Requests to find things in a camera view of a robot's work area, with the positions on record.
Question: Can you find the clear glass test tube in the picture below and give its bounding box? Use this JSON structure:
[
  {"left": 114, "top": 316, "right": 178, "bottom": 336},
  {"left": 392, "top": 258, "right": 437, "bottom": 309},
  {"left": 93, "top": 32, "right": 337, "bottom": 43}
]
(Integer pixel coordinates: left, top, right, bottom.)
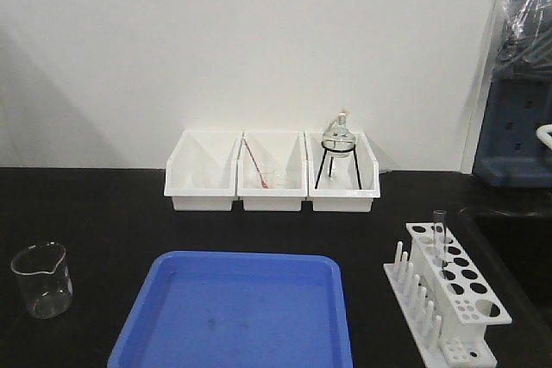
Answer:
[{"left": 433, "top": 209, "right": 448, "bottom": 270}]

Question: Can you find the white test tube rack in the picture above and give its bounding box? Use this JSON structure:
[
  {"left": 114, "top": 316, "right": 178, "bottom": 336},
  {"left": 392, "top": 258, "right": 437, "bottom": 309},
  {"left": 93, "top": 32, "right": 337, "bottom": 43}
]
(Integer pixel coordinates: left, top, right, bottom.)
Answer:
[{"left": 383, "top": 222, "right": 512, "bottom": 367}]

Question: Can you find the grey pegboard drying rack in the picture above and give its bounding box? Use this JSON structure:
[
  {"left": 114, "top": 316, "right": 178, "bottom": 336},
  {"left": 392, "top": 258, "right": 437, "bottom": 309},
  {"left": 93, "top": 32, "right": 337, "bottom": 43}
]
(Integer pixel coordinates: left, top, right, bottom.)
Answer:
[{"left": 473, "top": 79, "right": 551, "bottom": 188}]

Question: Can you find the middle white storage bin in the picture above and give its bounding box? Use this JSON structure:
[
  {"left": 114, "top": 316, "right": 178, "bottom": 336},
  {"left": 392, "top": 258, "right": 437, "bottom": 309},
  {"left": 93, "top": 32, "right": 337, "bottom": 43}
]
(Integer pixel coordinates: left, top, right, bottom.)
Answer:
[{"left": 237, "top": 131, "right": 308, "bottom": 211}]

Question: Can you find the white storage bin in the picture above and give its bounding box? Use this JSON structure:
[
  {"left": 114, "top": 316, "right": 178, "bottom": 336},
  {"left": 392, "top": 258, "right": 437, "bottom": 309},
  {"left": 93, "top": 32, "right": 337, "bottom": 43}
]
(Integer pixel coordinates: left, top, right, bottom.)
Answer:
[
  {"left": 304, "top": 132, "right": 380, "bottom": 213},
  {"left": 237, "top": 131, "right": 308, "bottom": 211},
  {"left": 164, "top": 130, "right": 242, "bottom": 211}
]

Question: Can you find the red glass thermometer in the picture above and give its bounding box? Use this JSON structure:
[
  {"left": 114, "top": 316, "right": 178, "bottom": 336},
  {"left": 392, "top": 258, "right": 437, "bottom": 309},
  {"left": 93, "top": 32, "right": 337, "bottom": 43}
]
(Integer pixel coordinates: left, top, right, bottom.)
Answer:
[{"left": 242, "top": 137, "right": 269, "bottom": 190}]

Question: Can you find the glass flask on tripod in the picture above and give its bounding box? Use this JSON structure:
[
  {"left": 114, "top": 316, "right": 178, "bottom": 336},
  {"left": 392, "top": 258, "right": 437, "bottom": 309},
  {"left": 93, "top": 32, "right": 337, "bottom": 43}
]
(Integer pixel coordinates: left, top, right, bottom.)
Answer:
[{"left": 315, "top": 109, "right": 362, "bottom": 190}]

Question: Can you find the left white storage bin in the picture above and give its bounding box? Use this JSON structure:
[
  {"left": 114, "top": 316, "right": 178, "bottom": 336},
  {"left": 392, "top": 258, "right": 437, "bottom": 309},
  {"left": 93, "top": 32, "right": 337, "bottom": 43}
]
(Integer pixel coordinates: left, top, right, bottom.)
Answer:
[{"left": 164, "top": 130, "right": 242, "bottom": 211}]

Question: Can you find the right white storage bin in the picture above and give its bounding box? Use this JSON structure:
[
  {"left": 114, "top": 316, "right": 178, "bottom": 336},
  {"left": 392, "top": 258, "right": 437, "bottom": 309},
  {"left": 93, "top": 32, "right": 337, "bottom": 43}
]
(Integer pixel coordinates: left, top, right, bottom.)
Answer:
[{"left": 304, "top": 132, "right": 380, "bottom": 213}]

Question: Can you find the blue plastic tray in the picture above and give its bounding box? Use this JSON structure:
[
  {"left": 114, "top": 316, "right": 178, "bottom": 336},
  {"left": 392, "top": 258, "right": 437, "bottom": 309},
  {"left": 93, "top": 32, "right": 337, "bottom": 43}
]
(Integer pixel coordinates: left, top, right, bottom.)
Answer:
[{"left": 108, "top": 251, "right": 353, "bottom": 367}]

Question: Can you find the glass beaker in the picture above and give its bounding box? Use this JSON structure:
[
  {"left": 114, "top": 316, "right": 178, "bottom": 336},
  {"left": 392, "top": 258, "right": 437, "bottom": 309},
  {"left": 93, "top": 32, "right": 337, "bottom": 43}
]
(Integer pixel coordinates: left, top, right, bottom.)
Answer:
[{"left": 10, "top": 241, "right": 73, "bottom": 320}]

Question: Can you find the black sink basin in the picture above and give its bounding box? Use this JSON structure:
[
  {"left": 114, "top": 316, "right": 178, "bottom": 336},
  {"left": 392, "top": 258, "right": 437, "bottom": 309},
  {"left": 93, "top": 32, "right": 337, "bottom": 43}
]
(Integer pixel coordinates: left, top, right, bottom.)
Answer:
[{"left": 459, "top": 207, "right": 551, "bottom": 323}]

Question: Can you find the white lab faucet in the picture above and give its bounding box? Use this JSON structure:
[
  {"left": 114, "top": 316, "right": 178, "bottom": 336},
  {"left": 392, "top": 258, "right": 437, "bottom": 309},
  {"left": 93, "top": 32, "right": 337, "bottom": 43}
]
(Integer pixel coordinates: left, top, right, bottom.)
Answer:
[{"left": 536, "top": 124, "right": 552, "bottom": 149}]

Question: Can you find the plastic bag of pegs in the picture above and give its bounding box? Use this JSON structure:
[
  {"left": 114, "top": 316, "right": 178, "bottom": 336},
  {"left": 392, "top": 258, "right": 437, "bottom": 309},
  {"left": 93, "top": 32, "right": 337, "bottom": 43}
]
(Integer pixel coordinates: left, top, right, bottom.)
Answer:
[{"left": 492, "top": 0, "right": 551, "bottom": 83}]

